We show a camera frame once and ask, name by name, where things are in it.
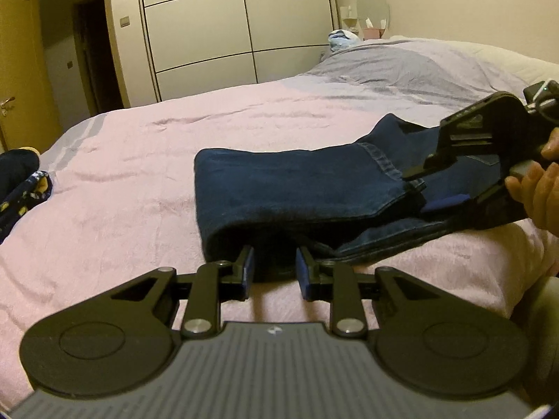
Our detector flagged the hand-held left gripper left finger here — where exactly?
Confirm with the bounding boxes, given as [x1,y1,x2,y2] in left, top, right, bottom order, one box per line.
[111,245,255,339]

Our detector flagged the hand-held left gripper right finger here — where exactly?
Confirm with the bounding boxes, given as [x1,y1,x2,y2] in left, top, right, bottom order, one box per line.
[296,247,431,339]

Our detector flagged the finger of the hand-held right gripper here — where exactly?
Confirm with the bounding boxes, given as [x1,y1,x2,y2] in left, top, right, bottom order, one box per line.
[421,194,481,220]
[402,157,442,193]

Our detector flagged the dark blue denim jeans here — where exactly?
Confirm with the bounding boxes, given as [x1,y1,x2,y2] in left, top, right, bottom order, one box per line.
[193,113,503,282]

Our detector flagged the person's right hand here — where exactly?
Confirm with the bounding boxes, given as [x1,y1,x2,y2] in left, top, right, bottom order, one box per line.
[504,127,559,232]

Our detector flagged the long white pillow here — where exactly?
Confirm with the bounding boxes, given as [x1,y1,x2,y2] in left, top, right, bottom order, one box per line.
[389,35,559,88]

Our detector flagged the bed with pink cover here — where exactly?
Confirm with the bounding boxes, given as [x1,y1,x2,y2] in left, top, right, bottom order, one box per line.
[0,37,559,402]

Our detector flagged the oval mirror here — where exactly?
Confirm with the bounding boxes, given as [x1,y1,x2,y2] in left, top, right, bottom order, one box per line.
[357,0,390,38]

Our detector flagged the blue and white cloth pile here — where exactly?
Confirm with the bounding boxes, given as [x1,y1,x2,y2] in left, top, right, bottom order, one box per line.
[327,29,363,51]

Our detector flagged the folded navy printed garment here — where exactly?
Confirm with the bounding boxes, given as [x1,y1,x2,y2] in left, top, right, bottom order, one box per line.
[0,170,54,243]

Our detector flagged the cream panelled wardrobe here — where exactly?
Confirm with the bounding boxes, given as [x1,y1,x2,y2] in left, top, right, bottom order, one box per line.
[102,0,341,108]

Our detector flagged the wooden door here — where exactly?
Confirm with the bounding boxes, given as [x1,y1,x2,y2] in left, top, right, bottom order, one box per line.
[0,0,62,151]

